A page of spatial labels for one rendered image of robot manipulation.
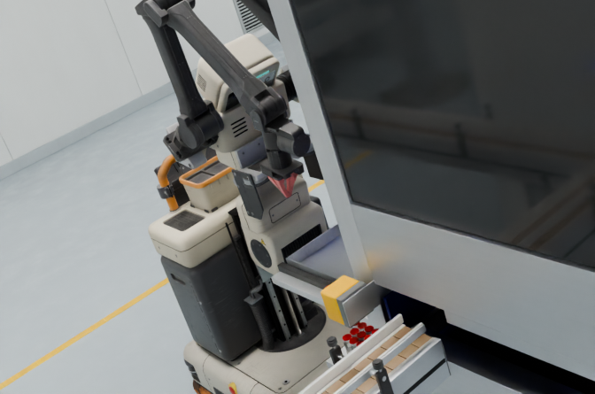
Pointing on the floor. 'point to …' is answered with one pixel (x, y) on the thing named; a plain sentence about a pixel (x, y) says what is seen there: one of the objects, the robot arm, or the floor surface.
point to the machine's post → (316, 118)
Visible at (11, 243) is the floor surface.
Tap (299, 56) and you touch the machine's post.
